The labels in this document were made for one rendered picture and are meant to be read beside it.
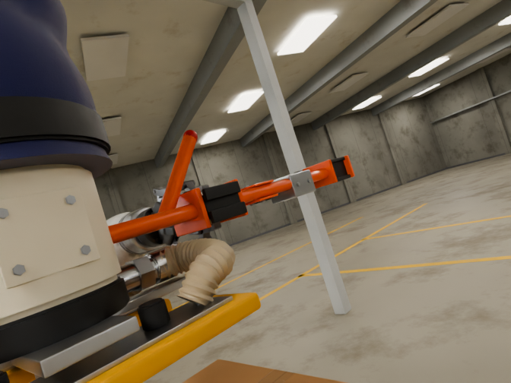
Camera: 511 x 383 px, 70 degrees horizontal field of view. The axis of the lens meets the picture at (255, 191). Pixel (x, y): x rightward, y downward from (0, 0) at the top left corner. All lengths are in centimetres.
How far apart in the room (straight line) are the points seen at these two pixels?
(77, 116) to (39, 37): 8
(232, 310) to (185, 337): 6
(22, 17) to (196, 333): 35
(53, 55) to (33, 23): 4
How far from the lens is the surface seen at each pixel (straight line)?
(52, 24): 49
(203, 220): 52
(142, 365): 35
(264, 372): 68
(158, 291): 50
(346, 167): 85
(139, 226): 47
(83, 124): 41
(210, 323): 38
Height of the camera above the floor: 121
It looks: 2 degrees up
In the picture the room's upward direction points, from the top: 18 degrees counter-clockwise
